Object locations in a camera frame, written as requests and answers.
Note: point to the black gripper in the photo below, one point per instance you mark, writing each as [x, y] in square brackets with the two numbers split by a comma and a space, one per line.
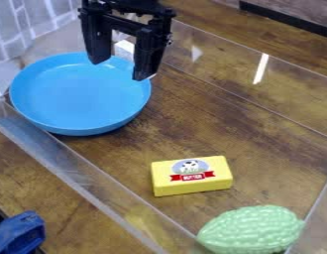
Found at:
[152, 37]

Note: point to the yellow butter brick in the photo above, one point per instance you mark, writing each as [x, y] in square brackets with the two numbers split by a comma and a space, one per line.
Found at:
[191, 175]

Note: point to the blue round tray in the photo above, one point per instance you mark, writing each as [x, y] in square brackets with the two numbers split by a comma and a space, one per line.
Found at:
[74, 98]

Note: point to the white foam block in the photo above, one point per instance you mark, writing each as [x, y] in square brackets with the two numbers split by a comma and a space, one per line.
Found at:
[124, 50]

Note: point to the blue clamp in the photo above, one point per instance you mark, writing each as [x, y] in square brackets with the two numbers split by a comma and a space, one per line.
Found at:
[22, 233]

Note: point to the green bumpy toy gourd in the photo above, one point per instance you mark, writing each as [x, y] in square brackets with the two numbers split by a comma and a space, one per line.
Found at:
[261, 229]

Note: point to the clear acrylic enclosure wall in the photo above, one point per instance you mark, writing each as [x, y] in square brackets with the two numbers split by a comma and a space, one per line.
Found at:
[227, 98]

